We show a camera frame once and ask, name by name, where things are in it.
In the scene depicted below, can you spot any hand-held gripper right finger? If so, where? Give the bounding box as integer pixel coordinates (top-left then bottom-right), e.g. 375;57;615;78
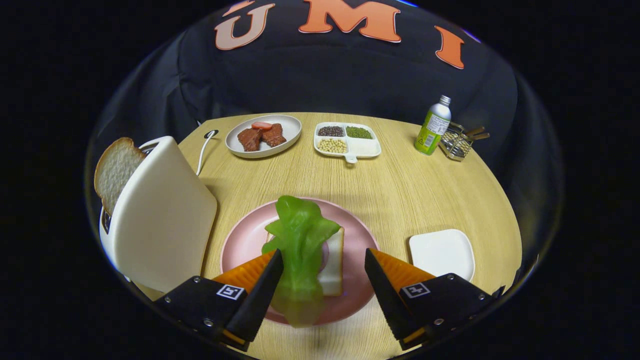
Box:
364;248;497;351

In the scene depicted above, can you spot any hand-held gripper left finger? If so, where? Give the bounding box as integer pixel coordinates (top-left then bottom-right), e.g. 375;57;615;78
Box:
154;249;285;352

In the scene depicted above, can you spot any green lettuce leaf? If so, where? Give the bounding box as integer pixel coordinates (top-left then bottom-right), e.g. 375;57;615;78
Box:
261;195;342;328

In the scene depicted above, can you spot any crusted toast bread slice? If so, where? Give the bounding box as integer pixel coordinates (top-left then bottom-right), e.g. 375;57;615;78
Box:
94;137;147;216

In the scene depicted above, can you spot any square white bread slice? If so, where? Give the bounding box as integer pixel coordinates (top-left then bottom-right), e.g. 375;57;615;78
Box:
265;227;345;297

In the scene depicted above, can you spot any pink round plate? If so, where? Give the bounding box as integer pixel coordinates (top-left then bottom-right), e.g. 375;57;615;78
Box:
220;197;381;326

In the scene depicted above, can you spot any white square plate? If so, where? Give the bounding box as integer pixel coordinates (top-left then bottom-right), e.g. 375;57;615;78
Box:
408;229;476;283

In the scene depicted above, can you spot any white toaster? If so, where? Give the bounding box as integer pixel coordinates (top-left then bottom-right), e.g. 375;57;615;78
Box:
99;136;219;294

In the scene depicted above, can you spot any white divided dish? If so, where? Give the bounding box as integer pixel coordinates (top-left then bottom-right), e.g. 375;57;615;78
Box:
313;122;382;164

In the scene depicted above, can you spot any pile of yellow soybeans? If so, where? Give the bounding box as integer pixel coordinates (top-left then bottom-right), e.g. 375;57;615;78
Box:
318;138;348;154

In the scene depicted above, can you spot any brown meat piece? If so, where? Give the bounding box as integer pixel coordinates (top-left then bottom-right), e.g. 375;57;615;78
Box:
260;123;287;148
237;127;263;152

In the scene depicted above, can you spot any silver green bottle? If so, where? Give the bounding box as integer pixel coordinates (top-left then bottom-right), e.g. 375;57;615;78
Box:
414;95;452;156

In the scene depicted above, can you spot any grey oval plate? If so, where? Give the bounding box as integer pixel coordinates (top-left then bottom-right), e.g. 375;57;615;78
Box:
225;114;303;159

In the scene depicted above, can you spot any metal wire cutlery basket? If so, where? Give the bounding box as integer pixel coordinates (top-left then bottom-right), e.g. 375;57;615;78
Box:
439;121;475;162

